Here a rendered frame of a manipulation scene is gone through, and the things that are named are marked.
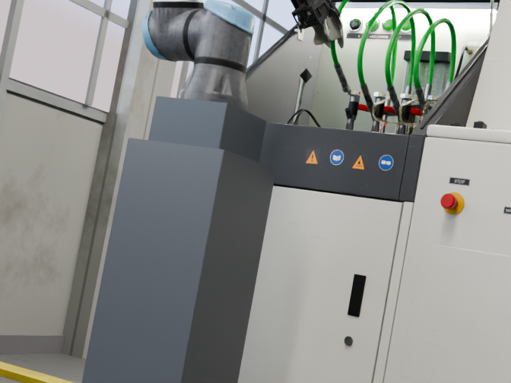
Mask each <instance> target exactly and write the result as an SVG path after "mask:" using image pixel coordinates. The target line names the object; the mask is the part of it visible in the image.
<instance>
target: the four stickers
mask: <svg viewBox="0 0 511 383"><path fill-rule="evenodd" d="M344 152H345V150H336V149H331V153H330V158H329V163H328V164H329V165H336V166H343V161H344ZM319 155H320V149H306V159H305V164H313V165H319ZM367 157H368V155H367V154H356V153H354V156H353V160H352V164H351V169H358V170H364V171H365V169H366V165H367ZM394 160H395V156H393V155H388V154H380V157H379V163H378V167H377V169H378V170H383V171H388V172H391V171H392V167H393V163H394Z"/></svg>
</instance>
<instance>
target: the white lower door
mask: <svg viewBox="0 0 511 383"><path fill-rule="evenodd" d="M403 206H404V204H403V203H400V202H394V201H383V200H377V199H371V198H360V197H354V196H348V195H337V194H331V193H325V192H319V191H308V190H303V189H296V188H285V187H280V186H273V189H272V194H271V202H270V206H269V211H268V219H267V223H266V228H265V235H264V240H263V244H262V252H261V257H260V261H259V269H258V273H257V278H256V282H255V290H254V295H253V299H252V307H251V312H250V316H249V323H248V328H247V333H246V341H245V345H244V350H243V358H242V362H241V366H240V374H239V378H238V383H373V379H374V375H375V370H376V361H377V356H378V352H379V344H380V339H381V334H382V326H383V322H384V317H385V312H386V304H387V299H388V294H389V286H390V281H391V277H392V269H393V264H394V259H395V251H396V246H397V241H398V233H399V229H400V224H401V219H402V211H403Z"/></svg>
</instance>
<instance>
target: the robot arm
mask: <svg viewBox="0 0 511 383"><path fill-rule="evenodd" d="M290 1H291V3H292V5H293V6H294V8H295V10H294V11H292V12H291V14H292V15H293V17H294V20H295V21H296V23H297V26H298V27H299V29H300V30H302V29H306V28H308V27H312V28H313V29H314V31H315V36H314V39H313V42H314V43H315V45H317V46H318V45H321V44H323V43H324V44H326V45H327V47H329V48H330V40H331V41H333V40H337V41H338V45H339V46H340V47H341V49H342V48H343V47H344V32H343V24H342V20H341V15H340V13H339V11H338V9H337V8H336V7H335V5H334V2H331V1H330V0H290ZM296 16H297V17H298V19H299V21H300V23H301V25H299V24H298V22H297V19H296V18H295V17H296ZM145 17H146V18H145V19H144V20H143V24H142V36H143V40H144V43H145V45H146V47H147V48H148V50H149V51H150V52H151V54H152V55H153V56H155V57H156V58H158V59H162V60H168V61H170V62H178V61H180V62H194V65H193V69H192V72H191V74H190V75H189V77H188V79H187V81H186V83H185V84H184V87H183V89H182V90H181V92H180V94H179V98H181V99H190V100H204V101H212V102H220V103H229V104H231V105H233V106H235V107H237V108H240V109H242V110H244V111H246V112H247V109H248V100H247V94H246V83H245V77H246V69H247V65H248V61H249V53H250V48H251V44H252V36H253V35H254V26H255V18H254V16H253V14H252V13H251V12H249V11H247V10H246V9H244V8H241V7H239V6H236V5H232V4H230V3H226V2H221V1H217V0H207V1H206V2H205V4H204V1H203V0H153V10H151V11H149V12H148V13H147V14H146V16H145ZM327 17H328V18H327ZM325 21H326V23H325ZM326 24H327V25H326ZM327 26H328V31H327Z"/></svg>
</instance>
